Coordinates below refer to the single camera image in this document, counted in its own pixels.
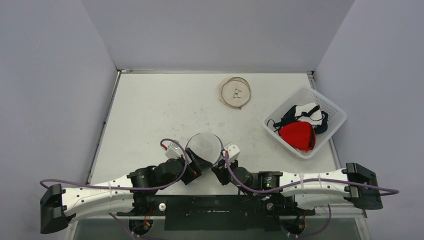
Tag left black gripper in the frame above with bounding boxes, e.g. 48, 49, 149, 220
158, 148, 213, 190

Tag blue-trim mesh laundry bag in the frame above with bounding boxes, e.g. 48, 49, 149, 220
185, 132, 224, 165

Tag white bra black straps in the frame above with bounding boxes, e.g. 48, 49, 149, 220
294, 102, 325, 127

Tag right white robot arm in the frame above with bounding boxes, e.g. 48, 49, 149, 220
211, 160, 383, 215

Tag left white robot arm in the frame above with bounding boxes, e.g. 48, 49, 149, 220
40, 148, 213, 234

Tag navy blue bra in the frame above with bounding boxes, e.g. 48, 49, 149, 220
267, 103, 329, 135

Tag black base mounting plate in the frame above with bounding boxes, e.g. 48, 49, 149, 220
126, 194, 316, 232

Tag white plastic basket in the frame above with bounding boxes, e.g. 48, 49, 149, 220
262, 86, 347, 160

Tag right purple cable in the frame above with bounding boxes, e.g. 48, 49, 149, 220
224, 152, 400, 197

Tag purple cable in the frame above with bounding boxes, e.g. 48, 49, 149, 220
224, 152, 400, 197
39, 138, 190, 192

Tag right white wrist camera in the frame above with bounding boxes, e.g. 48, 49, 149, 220
224, 142, 241, 163

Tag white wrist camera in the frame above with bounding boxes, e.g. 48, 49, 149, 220
224, 142, 241, 163
165, 142, 184, 160

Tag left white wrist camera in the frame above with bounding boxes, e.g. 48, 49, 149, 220
165, 142, 184, 160

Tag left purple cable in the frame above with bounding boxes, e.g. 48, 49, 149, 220
39, 138, 190, 192

